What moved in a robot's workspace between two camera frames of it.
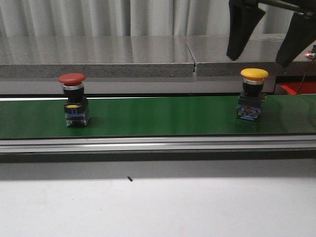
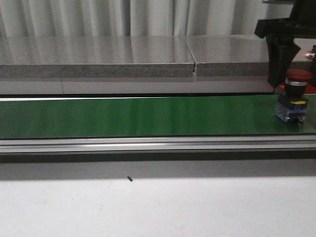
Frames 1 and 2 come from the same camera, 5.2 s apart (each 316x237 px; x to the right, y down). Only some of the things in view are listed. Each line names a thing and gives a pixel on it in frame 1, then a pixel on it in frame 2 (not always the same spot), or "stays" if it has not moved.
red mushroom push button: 76,108 -> 292,105
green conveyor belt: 293,114 stays
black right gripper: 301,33 -> 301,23
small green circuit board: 309,55 stays
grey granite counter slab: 25,57 stays
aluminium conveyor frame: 210,148 stays
